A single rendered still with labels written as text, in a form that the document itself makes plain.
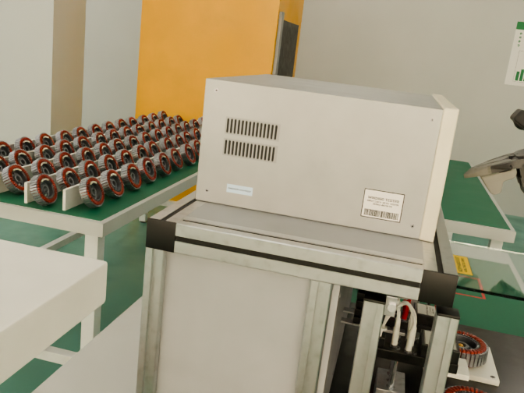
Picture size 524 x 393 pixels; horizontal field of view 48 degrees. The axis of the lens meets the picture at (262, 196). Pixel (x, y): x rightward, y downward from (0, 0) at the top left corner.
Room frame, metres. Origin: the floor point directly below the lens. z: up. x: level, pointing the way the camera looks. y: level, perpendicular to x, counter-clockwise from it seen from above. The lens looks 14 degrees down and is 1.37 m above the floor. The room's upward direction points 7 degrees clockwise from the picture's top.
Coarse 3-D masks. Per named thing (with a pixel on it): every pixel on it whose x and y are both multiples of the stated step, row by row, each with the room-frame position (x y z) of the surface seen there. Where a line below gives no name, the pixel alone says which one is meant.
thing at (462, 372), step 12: (420, 336) 0.95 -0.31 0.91; (456, 336) 0.95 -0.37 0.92; (384, 348) 0.92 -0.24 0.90; (396, 348) 0.92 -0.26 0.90; (420, 348) 0.92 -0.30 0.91; (456, 348) 0.91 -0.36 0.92; (396, 360) 0.91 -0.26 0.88; (408, 360) 0.91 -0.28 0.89; (420, 360) 0.90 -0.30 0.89; (456, 360) 0.90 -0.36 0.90; (456, 372) 0.89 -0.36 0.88; (468, 372) 0.90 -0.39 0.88
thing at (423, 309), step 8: (416, 304) 1.19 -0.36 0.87; (424, 304) 1.20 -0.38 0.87; (416, 312) 1.15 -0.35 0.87; (424, 312) 1.16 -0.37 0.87; (432, 312) 1.16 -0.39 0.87; (392, 320) 1.15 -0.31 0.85; (408, 320) 1.15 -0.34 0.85; (424, 320) 1.14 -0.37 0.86; (432, 320) 1.14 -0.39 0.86; (400, 328) 1.15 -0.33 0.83; (416, 328) 1.14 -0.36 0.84; (424, 328) 1.14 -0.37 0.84
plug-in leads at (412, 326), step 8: (400, 304) 0.93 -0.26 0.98; (408, 304) 0.92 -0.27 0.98; (400, 312) 0.96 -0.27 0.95; (384, 320) 0.93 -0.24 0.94; (400, 320) 0.96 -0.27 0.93; (416, 320) 0.94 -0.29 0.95; (384, 328) 0.93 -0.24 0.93; (408, 328) 0.96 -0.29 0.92; (384, 336) 0.93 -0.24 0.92; (392, 336) 0.93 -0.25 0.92; (408, 336) 0.92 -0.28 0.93; (392, 344) 0.93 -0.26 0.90; (408, 344) 0.91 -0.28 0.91; (408, 352) 0.91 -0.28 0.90
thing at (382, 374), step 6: (378, 372) 0.97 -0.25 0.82; (384, 372) 0.97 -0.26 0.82; (396, 372) 0.98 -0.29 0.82; (378, 378) 0.95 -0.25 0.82; (384, 378) 0.95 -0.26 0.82; (396, 378) 0.96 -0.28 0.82; (402, 378) 0.96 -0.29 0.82; (378, 384) 0.93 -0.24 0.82; (384, 384) 0.93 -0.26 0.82; (396, 384) 0.93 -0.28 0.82; (402, 384) 0.94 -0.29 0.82; (378, 390) 0.91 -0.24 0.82; (384, 390) 0.91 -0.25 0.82; (390, 390) 0.91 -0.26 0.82; (396, 390) 0.92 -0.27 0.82; (402, 390) 0.92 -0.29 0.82
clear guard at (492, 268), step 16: (464, 256) 0.97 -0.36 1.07; (480, 256) 0.98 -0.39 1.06; (496, 256) 0.99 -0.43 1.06; (512, 256) 1.00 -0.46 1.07; (480, 272) 0.90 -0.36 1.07; (496, 272) 0.90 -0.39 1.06; (512, 272) 0.91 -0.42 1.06; (464, 288) 0.82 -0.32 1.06; (480, 288) 0.82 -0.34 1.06; (496, 288) 0.83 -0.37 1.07; (512, 288) 0.84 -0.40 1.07
